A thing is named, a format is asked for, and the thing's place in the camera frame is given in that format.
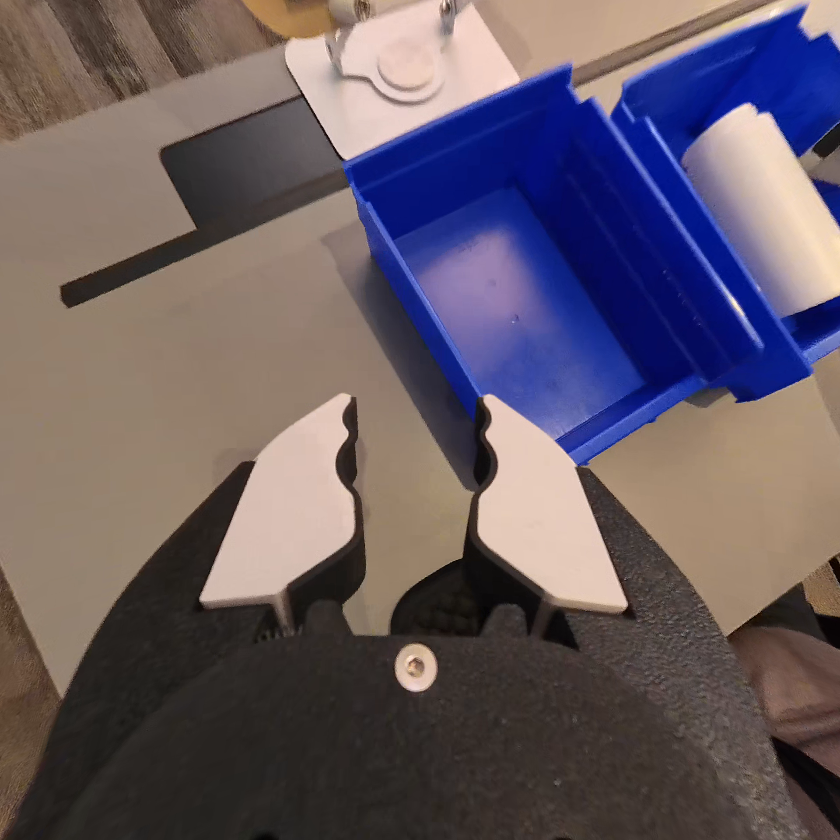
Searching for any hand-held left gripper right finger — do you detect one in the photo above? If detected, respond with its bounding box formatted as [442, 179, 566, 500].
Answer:
[462, 394, 630, 641]

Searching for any blue plastic storage bin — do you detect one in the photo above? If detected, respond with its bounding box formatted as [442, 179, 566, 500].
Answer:
[610, 3, 840, 404]
[344, 66, 769, 465]

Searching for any instruction sheet on stand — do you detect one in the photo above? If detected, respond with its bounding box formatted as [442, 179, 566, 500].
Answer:
[243, 0, 522, 160]

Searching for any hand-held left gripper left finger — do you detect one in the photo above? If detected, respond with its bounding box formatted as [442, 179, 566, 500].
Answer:
[199, 392, 366, 634]

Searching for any white plastic bottle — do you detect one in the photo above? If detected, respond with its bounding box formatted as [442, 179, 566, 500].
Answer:
[681, 104, 840, 319]

